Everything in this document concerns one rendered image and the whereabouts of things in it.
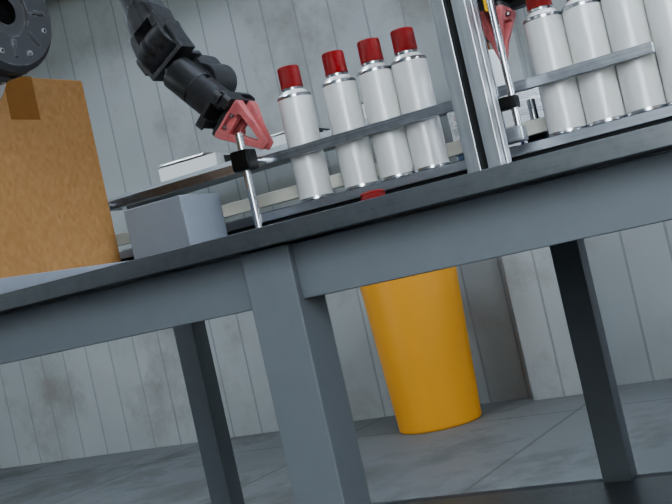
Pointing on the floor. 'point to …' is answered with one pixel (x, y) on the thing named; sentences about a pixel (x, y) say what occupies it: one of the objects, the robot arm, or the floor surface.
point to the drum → (424, 350)
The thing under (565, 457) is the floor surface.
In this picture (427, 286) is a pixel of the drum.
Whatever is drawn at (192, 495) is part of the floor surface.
